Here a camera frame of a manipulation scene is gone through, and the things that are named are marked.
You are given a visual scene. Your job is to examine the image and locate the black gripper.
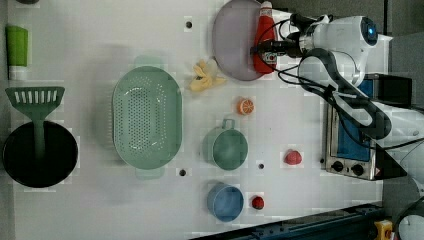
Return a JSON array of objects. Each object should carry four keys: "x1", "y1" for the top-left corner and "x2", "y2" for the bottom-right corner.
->
[{"x1": 250, "y1": 40, "x2": 302, "y2": 58}]

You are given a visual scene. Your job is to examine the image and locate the red plush ketchup bottle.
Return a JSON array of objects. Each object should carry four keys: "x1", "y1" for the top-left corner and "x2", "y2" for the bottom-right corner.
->
[{"x1": 251, "y1": 1, "x2": 277, "y2": 74}]

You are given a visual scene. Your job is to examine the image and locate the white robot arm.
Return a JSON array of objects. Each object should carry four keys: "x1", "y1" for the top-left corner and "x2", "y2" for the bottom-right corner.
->
[{"x1": 250, "y1": 14, "x2": 423, "y2": 190}]

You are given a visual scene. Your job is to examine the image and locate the lavender round plate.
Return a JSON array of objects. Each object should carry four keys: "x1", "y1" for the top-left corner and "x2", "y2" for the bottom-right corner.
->
[{"x1": 212, "y1": 0, "x2": 262, "y2": 81}]

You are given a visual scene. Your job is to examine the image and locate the orange slice toy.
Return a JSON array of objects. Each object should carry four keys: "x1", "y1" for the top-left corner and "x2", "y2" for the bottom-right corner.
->
[{"x1": 237, "y1": 98, "x2": 255, "y2": 115}]

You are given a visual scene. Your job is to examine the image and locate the yellow plush peeled banana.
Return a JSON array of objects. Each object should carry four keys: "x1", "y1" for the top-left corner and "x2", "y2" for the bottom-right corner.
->
[{"x1": 189, "y1": 59, "x2": 226, "y2": 92}]

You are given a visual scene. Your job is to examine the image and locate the red strawberry toy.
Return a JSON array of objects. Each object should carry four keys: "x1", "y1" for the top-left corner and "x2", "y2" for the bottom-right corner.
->
[{"x1": 284, "y1": 150, "x2": 302, "y2": 165}]

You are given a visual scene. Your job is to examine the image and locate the silver toaster oven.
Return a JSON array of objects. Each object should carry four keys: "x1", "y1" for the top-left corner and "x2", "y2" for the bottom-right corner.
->
[{"x1": 321, "y1": 74, "x2": 412, "y2": 181}]

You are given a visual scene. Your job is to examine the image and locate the green perforated colander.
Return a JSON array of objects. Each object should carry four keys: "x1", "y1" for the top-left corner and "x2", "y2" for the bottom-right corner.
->
[{"x1": 112, "y1": 55, "x2": 182, "y2": 180}]

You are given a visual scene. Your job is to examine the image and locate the small red tomato toy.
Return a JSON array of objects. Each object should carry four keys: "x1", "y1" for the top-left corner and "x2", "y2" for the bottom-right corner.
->
[{"x1": 251, "y1": 196, "x2": 265, "y2": 210}]

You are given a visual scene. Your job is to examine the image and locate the blue cup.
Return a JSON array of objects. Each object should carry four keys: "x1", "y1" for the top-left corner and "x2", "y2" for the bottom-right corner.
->
[{"x1": 207, "y1": 182, "x2": 244, "y2": 222}]

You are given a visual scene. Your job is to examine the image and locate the yellow clamp block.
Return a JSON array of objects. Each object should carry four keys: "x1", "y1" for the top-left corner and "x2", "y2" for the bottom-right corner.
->
[{"x1": 374, "y1": 220, "x2": 393, "y2": 240}]

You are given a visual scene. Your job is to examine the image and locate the green spatula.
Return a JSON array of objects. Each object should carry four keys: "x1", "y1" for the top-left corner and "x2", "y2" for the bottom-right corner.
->
[{"x1": 5, "y1": 86, "x2": 65, "y2": 160}]

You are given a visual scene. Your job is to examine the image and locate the green bottle white cap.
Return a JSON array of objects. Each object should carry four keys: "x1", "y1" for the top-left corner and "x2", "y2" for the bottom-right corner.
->
[{"x1": 6, "y1": 25, "x2": 29, "y2": 80}]

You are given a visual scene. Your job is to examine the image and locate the black round pan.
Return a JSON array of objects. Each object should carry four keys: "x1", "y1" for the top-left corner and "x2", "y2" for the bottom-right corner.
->
[{"x1": 2, "y1": 121, "x2": 78, "y2": 188}]

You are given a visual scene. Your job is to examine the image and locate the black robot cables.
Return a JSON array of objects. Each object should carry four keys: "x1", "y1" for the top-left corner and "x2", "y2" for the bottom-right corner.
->
[{"x1": 254, "y1": 13, "x2": 424, "y2": 151}]

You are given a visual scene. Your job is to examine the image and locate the green cup with handle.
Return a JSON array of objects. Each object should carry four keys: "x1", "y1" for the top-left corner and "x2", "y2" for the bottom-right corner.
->
[{"x1": 202, "y1": 119, "x2": 248, "y2": 171}]

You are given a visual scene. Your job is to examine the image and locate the blue metal rail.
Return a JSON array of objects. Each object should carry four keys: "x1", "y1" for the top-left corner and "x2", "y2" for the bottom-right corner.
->
[{"x1": 190, "y1": 204, "x2": 385, "y2": 240}]

